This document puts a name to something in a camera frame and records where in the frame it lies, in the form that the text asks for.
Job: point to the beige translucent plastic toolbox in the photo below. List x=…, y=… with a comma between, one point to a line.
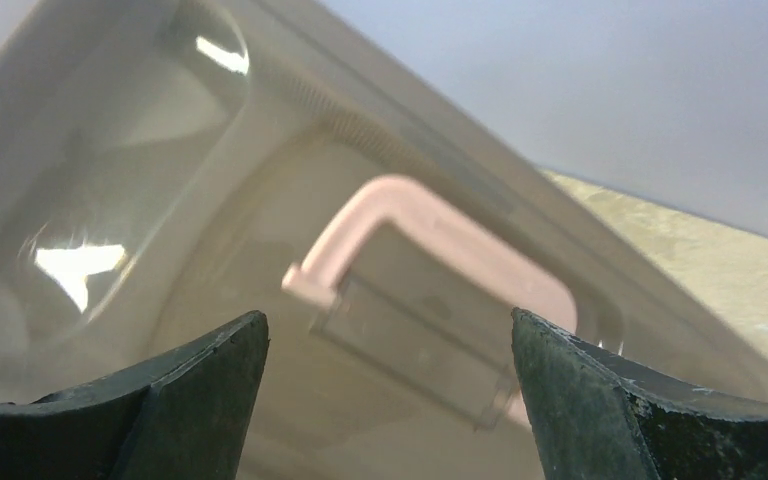
x=169, y=166

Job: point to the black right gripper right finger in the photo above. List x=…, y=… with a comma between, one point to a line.
x=597, y=415

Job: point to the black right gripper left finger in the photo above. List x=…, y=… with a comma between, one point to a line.
x=183, y=414

